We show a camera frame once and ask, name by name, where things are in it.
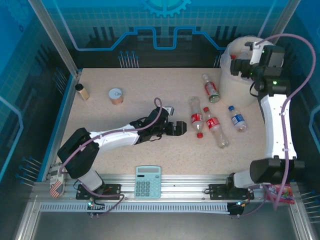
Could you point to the can with flag print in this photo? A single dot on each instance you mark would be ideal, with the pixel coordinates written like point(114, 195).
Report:
point(57, 185)

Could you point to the cola bottle with red label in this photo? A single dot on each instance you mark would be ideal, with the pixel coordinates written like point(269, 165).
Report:
point(216, 127)
point(196, 117)

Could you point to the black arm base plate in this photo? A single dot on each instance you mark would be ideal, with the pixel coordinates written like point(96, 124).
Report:
point(217, 191)
point(112, 188)

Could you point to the white plastic bin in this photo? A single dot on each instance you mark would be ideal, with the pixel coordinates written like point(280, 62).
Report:
point(232, 90)

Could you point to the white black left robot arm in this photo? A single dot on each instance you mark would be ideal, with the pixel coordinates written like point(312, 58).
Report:
point(115, 140)

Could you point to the black controller board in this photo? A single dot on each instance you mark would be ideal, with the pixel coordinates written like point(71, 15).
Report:
point(236, 211)
point(96, 206)

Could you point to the small jar with black cap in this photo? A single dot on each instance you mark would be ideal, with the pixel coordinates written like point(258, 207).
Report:
point(82, 92)

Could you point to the purple candy bag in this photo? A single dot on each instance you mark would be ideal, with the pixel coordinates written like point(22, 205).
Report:
point(287, 195)

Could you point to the red-labelled bottle green base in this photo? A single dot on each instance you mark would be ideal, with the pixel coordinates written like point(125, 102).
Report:
point(211, 88)

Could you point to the tin can with pull tab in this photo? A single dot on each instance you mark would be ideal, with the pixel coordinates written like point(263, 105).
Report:
point(115, 96)

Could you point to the blue-capped bottle blue label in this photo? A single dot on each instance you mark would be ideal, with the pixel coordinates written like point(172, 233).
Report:
point(237, 118)

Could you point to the blue table side rail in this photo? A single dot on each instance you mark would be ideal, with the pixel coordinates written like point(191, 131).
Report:
point(62, 117)

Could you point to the light blue calculator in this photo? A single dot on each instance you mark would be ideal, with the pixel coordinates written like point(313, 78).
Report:
point(148, 182)

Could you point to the clear plastic bin liner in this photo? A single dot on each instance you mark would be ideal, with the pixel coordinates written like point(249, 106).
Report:
point(226, 67)

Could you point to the aluminium frame post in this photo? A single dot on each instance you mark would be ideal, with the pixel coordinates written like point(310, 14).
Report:
point(55, 37)
point(282, 15)

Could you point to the aluminium mounting rail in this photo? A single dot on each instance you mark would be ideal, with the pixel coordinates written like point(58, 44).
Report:
point(180, 185)

